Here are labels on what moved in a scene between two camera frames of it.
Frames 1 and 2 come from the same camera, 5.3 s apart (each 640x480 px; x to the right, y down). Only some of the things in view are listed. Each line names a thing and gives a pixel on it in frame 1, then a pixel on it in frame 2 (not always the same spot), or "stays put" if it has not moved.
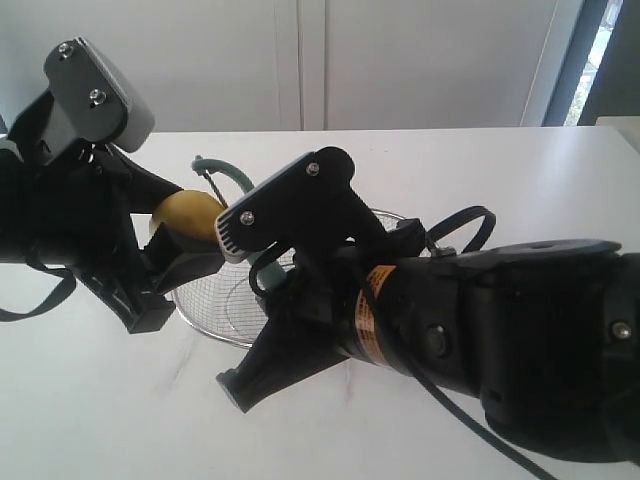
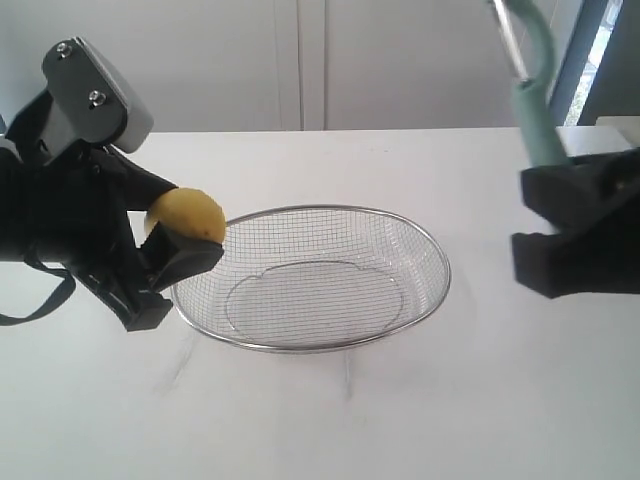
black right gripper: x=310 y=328 → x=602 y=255
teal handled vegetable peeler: x=269 y=271 → x=543 y=139
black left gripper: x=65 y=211 stays put
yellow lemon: x=190 y=212 stays put
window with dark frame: x=599 y=73 stays put
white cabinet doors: x=282 y=65 stays put
